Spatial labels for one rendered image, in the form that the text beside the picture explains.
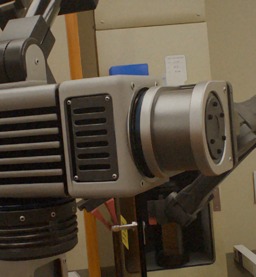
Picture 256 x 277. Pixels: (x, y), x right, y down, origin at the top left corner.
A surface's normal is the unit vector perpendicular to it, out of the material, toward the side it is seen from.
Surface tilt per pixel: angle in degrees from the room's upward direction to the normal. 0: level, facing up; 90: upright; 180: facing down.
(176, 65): 90
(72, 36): 90
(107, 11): 90
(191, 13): 90
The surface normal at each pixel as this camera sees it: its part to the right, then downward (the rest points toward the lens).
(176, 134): -0.39, 0.18
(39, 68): 0.91, -0.06
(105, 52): 0.10, 0.04
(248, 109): 0.56, -0.65
